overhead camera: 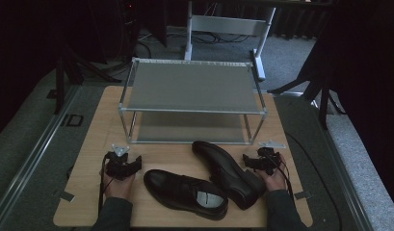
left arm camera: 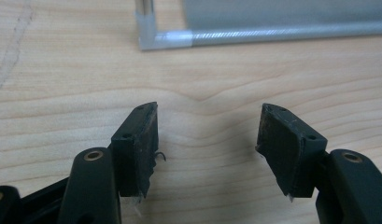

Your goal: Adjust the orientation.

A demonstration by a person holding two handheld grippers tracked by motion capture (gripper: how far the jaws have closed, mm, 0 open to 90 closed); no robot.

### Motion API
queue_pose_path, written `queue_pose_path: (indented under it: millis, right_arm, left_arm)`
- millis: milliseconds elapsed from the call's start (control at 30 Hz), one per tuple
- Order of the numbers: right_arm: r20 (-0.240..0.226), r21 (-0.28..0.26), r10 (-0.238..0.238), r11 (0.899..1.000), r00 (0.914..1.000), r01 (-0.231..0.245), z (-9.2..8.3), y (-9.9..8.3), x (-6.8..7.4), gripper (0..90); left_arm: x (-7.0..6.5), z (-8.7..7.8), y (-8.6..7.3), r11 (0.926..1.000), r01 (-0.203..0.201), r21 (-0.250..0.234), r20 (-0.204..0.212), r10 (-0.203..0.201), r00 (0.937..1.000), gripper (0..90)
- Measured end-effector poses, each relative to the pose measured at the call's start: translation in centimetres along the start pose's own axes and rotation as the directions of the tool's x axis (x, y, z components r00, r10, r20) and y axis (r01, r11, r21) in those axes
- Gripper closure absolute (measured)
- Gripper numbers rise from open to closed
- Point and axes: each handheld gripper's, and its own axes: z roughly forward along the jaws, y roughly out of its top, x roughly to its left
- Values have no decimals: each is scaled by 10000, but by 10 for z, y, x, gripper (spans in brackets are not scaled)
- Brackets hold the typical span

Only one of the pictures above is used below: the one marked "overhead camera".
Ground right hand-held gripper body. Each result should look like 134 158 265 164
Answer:
253 140 286 176

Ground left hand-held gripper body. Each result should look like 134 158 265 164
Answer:
104 143 135 181

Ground black leather shoe grey insole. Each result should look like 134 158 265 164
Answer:
143 168 229 221

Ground grey two-tier shoe rack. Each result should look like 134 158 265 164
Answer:
118 57 269 146

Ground person's right hand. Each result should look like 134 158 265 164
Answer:
255 155 287 193

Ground person's left hand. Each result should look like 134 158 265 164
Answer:
102 171 137 201

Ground grey tape strip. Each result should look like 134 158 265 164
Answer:
53 189 76 203
294 191 313 201

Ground black tripod stand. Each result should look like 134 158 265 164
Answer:
267 57 347 131
54 47 122 116

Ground dark curtain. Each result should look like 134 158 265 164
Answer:
0 0 64 142
326 0 394 204

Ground dark equipment cabinet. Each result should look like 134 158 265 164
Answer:
116 0 143 61

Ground white metal stand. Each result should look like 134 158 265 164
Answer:
183 1 277 82

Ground right hand-held gripper black cable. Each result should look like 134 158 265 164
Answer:
265 150 296 202

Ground hand-held gripper black cable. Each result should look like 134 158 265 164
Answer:
265 150 296 202
97 152 111 223

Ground left hand-held gripper black cable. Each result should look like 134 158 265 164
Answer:
97 152 111 223

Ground long black floor cable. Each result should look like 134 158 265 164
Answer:
284 132 343 231

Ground metal floor rail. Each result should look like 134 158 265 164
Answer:
0 84 83 223
311 98 374 231

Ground black floor cables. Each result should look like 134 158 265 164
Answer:
136 29 251 46

